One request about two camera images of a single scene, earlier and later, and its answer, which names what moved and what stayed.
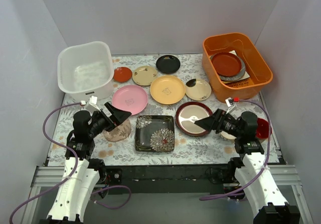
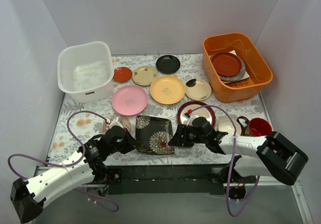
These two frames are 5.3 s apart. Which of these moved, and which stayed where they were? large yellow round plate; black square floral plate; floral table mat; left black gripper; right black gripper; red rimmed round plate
Moved: right black gripper; left black gripper
Stayed: floral table mat; red rimmed round plate; black square floral plate; large yellow round plate
